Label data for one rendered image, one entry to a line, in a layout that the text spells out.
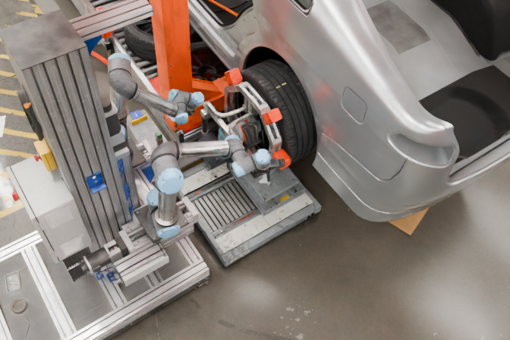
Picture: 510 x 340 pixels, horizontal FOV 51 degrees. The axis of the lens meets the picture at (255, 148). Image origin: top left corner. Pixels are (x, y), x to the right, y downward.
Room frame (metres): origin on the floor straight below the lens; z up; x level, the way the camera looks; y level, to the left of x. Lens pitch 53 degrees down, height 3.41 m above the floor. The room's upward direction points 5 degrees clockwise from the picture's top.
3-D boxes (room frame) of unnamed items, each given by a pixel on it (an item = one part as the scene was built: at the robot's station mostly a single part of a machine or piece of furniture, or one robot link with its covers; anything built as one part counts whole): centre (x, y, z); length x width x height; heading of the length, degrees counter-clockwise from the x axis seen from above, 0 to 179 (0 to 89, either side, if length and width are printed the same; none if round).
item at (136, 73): (3.38, 1.30, 0.28); 2.47 x 0.09 x 0.22; 38
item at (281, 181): (2.23, -0.10, 0.32); 0.40 x 0.30 x 0.28; 38
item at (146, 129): (2.29, 0.76, 0.44); 0.43 x 0.17 x 0.03; 38
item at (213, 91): (2.58, 0.28, 0.69); 0.52 x 0.17 x 0.35; 128
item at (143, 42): (3.48, 0.87, 0.39); 0.66 x 0.66 x 0.24
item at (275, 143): (2.12, 0.04, 0.85); 0.54 x 0.07 x 0.54; 38
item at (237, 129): (2.08, 0.09, 0.85); 0.21 x 0.14 x 0.14; 128
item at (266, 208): (2.23, -0.10, 0.13); 0.50 x 0.36 x 0.10; 38
